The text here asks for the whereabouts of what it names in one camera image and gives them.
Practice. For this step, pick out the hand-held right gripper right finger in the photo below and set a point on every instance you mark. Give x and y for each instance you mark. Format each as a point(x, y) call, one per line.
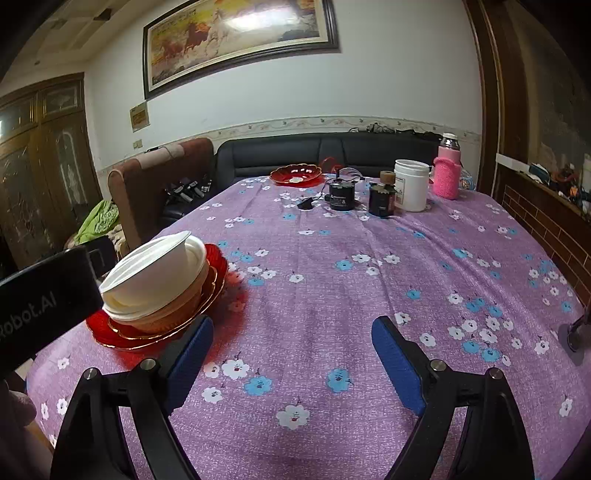
point(399, 364)

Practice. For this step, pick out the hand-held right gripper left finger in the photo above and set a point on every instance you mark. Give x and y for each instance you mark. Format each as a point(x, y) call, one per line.
point(189, 364)

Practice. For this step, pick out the beige ribbed plastic bowl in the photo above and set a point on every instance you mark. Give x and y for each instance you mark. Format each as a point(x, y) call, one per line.
point(161, 323)

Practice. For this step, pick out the red scalloped plastic plate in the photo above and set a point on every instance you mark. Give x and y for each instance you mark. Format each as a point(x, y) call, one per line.
point(99, 330)

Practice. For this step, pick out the large white paper bowl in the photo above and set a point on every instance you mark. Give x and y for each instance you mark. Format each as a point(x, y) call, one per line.
point(138, 314)

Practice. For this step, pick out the red plate with round sticker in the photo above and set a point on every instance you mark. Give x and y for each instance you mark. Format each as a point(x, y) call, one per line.
point(214, 267)

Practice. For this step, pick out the small white paper bowl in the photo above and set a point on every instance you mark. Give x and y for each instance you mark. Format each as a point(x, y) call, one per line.
point(143, 267)

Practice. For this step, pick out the purple floral tablecloth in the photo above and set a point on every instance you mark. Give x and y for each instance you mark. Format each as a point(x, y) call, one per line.
point(346, 300)

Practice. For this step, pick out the green cloth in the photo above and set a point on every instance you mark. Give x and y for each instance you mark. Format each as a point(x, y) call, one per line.
point(99, 221)

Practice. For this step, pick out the wooden wardrobe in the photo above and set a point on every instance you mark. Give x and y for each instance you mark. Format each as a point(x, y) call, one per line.
point(41, 175)

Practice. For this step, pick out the brown armchair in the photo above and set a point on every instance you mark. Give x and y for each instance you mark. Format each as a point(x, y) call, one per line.
point(138, 184)

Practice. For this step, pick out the dark jar with wooden lid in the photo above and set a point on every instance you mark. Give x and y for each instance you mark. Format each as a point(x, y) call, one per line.
point(381, 201)

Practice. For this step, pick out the black phone stand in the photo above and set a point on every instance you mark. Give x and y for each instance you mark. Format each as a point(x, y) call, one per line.
point(575, 339)

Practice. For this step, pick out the white plastic jar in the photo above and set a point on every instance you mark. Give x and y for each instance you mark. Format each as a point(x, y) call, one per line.
point(411, 187)

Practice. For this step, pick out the black cylindrical canister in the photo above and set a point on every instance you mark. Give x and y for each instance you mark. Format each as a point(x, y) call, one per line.
point(341, 196)

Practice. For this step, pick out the small black device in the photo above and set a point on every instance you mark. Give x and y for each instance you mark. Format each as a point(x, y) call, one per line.
point(305, 203)

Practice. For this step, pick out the bottle in pink knit sleeve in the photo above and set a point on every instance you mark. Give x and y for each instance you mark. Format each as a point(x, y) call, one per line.
point(447, 177)

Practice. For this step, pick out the brown side cabinet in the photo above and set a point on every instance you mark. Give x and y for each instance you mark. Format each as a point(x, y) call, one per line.
point(531, 207)

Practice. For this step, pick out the small red plate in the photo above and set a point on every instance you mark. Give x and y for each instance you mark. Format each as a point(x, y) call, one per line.
point(295, 174)

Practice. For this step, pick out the black leather sofa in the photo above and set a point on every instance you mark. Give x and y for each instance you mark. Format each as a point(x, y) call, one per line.
point(258, 157)

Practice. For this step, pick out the framed horse painting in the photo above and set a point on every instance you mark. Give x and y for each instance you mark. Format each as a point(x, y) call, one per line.
point(231, 41)

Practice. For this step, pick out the small wall plaque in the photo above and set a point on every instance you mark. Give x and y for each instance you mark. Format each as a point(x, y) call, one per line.
point(139, 117)

